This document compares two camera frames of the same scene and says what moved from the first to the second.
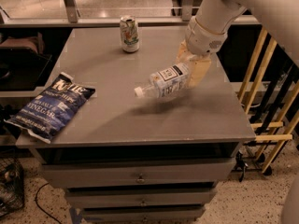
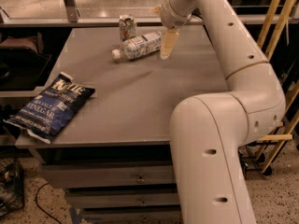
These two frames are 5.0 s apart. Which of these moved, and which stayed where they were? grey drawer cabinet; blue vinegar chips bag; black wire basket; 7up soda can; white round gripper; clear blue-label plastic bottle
Moved: clear blue-label plastic bottle; white round gripper
Stayed: 7up soda can; blue vinegar chips bag; black wire basket; grey drawer cabinet
